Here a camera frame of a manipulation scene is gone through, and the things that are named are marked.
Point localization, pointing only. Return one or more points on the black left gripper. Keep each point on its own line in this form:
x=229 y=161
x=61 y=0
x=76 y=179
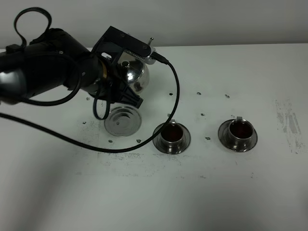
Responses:
x=99 y=79

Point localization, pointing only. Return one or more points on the stainless steel teapot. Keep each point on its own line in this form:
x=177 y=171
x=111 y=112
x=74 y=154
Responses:
x=133 y=72

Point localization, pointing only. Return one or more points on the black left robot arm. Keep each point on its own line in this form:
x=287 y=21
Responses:
x=56 y=58

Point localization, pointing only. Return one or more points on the steel teapot saucer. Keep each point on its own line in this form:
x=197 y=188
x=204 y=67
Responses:
x=123 y=121

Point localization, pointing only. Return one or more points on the left stainless steel teacup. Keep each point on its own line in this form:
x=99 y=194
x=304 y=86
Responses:
x=172 y=135

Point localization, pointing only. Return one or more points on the stainless steel teacup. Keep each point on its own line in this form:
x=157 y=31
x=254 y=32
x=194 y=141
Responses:
x=240 y=130
x=172 y=135

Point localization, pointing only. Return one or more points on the right stainless steel teacup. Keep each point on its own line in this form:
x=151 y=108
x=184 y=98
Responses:
x=240 y=130

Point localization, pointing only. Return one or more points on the left steel cup saucer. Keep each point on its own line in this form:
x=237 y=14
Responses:
x=176 y=150

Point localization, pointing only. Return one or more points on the steel cup saucer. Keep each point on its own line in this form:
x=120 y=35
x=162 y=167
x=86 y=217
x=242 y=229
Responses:
x=176 y=150
x=238 y=146

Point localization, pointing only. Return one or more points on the right steel cup saucer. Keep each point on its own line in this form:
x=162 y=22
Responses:
x=238 y=146

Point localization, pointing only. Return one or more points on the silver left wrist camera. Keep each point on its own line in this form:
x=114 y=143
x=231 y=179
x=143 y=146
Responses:
x=114 y=42

